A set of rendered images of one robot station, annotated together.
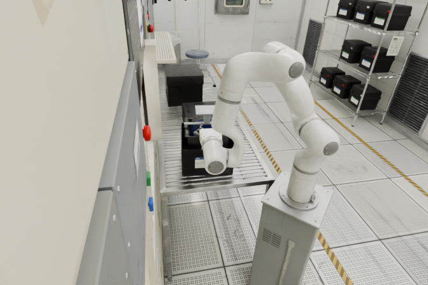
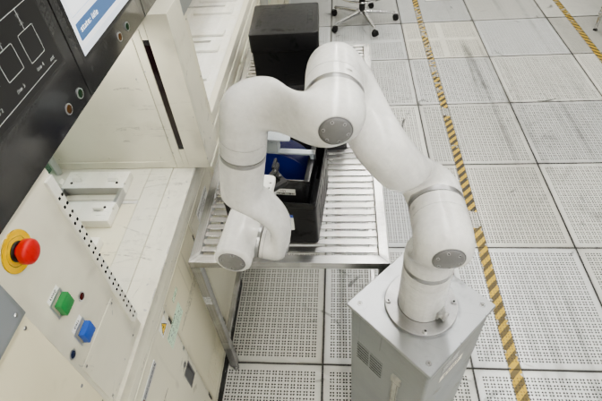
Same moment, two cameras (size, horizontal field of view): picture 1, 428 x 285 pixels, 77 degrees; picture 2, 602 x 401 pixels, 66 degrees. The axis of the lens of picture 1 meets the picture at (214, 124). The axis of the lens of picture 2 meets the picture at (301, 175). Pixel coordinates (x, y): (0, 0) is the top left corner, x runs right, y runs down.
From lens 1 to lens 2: 0.51 m
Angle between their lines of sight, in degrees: 21
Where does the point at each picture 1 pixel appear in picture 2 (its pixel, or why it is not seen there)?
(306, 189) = (423, 304)
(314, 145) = (417, 248)
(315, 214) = (435, 349)
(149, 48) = (157, 20)
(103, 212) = not seen: outside the picture
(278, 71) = (302, 130)
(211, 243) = (313, 321)
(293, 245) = (399, 384)
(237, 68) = (234, 112)
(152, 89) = (176, 88)
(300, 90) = (378, 149)
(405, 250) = not seen: outside the picture
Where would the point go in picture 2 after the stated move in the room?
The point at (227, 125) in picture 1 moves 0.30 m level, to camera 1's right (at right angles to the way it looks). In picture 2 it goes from (240, 201) to (393, 226)
